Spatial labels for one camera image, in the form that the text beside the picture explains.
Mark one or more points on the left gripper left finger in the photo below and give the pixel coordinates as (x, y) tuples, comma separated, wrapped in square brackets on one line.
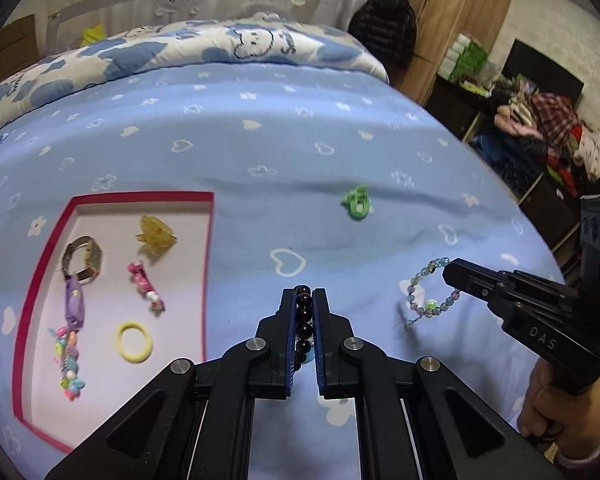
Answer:
[(274, 372)]

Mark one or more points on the yellow toy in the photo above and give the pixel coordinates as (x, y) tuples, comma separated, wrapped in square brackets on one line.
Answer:
[(92, 35)]

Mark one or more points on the right hand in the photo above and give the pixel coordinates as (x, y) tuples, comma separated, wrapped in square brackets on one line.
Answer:
[(544, 404)]

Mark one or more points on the blue white cartoon quilt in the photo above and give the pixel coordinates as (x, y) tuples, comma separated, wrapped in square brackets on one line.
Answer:
[(261, 38)]

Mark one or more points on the purple bow hair clip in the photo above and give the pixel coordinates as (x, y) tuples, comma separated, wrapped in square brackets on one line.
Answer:
[(74, 304)]

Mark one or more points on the wooden wardrobe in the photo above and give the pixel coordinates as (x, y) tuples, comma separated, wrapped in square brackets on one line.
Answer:
[(438, 24)]

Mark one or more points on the yellow hair claw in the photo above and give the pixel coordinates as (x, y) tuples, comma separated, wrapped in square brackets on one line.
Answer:
[(155, 236)]

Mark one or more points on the pile of clothes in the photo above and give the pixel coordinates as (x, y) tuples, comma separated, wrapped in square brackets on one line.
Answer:
[(573, 146)]

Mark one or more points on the black bag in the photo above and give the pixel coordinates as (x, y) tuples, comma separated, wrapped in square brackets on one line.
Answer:
[(387, 28)]

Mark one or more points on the dark shelf unit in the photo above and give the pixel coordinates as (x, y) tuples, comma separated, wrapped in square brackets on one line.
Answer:
[(521, 164)]

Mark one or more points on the red white tray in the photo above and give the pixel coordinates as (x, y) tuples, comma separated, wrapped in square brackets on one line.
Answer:
[(121, 345)]

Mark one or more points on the green white packages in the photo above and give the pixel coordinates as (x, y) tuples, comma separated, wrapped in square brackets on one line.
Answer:
[(462, 64)]

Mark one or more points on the pink hair clip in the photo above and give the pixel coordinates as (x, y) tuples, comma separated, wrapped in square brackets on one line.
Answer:
[(145, 288)]

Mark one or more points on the light blue bed sheet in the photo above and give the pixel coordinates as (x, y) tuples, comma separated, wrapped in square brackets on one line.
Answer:
[(320, 177)]

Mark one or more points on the white bed guard rail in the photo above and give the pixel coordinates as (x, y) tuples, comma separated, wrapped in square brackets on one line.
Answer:
[(121, 15)]

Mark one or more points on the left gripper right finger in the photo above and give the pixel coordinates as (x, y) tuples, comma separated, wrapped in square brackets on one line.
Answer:
[(335, 376)]

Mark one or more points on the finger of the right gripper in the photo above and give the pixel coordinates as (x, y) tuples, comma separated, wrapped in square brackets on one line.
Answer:
[(491, 287)]

